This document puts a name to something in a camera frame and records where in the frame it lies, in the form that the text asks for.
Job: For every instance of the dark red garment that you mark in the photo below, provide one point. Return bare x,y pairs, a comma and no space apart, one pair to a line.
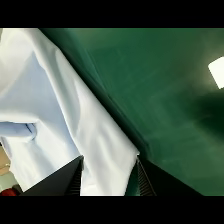
6,192

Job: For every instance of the white shirt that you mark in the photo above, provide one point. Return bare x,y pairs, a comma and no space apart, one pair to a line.
50,100

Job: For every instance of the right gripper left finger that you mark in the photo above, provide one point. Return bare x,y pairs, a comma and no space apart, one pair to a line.
58,181

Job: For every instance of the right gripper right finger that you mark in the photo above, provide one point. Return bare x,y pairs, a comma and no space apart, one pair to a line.
160,183

